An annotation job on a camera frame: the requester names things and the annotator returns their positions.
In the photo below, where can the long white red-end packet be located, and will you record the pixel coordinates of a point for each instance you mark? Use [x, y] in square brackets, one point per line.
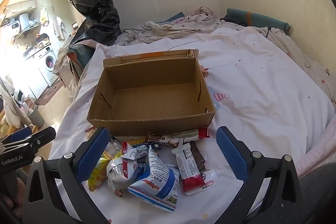
[189, 134]

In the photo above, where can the teal cloth bag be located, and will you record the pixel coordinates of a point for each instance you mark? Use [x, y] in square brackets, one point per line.
[78, 56]

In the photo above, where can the yellow snack packet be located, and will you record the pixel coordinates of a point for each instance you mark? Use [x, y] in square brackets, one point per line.
[97, 174]

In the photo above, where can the silver red snack packet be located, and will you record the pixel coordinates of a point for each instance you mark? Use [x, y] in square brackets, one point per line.
[120, 170]

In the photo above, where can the white printed bed sheet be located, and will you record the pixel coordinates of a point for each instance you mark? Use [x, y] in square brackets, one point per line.
[262, 87]

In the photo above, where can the tall white cabinet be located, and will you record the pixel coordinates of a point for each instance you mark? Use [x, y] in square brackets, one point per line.
[51, 8]

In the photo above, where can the hanging white cloth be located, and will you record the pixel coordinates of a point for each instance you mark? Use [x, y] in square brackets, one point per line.
[59, 28]

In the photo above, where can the hanging white towel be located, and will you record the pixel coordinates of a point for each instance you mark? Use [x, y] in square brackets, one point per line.
[10, 106]

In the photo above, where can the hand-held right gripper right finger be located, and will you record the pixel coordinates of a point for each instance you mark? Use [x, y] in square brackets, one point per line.
[232, 154]

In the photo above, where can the small brown candy packet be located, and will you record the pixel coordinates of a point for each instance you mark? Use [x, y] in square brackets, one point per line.
[90, 132]

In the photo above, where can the floor rug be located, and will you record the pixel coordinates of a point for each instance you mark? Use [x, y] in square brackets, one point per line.
[50, 94]

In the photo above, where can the range hood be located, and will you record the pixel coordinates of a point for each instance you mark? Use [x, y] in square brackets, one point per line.
[25, 23]

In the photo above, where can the grey trash bin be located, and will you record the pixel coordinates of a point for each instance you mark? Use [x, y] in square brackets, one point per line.
[35, 116]

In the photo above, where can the person's grey pants leg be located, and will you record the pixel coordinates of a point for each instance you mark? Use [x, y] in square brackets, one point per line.
[319, 197]

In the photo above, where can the white washing machine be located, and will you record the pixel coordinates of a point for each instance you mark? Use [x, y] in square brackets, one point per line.
[48, 64]

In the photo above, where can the cardboard box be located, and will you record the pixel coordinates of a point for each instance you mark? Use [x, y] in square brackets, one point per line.
[152, 98]

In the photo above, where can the brown meat snack packet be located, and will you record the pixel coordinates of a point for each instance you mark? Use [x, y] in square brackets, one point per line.
[198, 158]

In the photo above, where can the white red snack packet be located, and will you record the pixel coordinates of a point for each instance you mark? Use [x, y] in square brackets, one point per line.
[187, 171]

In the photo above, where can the pink floral quilt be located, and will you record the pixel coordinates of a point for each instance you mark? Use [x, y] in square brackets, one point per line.
[168, 28]

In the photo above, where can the blue white snack packet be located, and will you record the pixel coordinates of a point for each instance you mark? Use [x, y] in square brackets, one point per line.
[155, 183]

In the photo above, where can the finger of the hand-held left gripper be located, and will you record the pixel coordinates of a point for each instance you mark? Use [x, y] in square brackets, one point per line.
[18, 136]
[42, 137]

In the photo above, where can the white wall cabinets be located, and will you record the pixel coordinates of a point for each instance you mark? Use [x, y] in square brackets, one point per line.
[21, 7]

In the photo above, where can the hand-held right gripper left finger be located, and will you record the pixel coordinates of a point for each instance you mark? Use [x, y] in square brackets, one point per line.
[93, 154]

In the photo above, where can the teal pillow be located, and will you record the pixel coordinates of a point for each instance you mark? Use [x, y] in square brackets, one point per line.
[252, 18]

